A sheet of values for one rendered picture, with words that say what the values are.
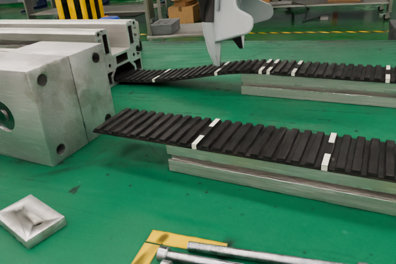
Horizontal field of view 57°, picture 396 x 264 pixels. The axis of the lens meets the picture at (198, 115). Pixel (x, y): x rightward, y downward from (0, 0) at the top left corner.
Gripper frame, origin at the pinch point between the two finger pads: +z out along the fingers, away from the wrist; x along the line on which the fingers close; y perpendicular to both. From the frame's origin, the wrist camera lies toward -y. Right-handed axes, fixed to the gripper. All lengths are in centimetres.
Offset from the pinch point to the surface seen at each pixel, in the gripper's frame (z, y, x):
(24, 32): -2.8, -31.1, -5.0
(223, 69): 2.7, -0.1, -0.7
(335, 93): 4.3, 14.4, -1.9
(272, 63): 1.9, 6.3, 0.5
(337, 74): 2.0, 14.5, -1.9
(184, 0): 52, -243, 440
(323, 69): 2.0, 12.8, -0.5
